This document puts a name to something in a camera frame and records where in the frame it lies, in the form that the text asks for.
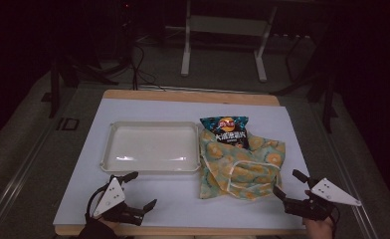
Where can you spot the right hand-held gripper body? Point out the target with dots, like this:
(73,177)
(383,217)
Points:
(319,200)

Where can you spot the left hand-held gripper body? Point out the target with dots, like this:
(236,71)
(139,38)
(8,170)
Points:
(111,197)

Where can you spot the white plastic tray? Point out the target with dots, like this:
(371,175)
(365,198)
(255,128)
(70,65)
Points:
(150,146)

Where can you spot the pineapple print cloth bag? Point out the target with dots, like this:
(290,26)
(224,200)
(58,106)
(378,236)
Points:
(236,166)

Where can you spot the dark potato chips packet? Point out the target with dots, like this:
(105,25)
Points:
(226,127)

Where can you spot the person's left hand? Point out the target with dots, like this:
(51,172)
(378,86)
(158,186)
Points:
(110,222)

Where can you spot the person's right hand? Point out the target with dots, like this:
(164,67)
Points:
(319,229)

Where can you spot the white table mat board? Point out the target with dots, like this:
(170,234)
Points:
(169,195)

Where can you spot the black tripod stand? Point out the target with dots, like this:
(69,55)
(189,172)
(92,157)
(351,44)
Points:
(322,89)

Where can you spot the wooden table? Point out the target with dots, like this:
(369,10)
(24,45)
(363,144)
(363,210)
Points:
(189,97)

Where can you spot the white metal stand frame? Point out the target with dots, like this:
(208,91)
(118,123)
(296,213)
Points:
(223,25)

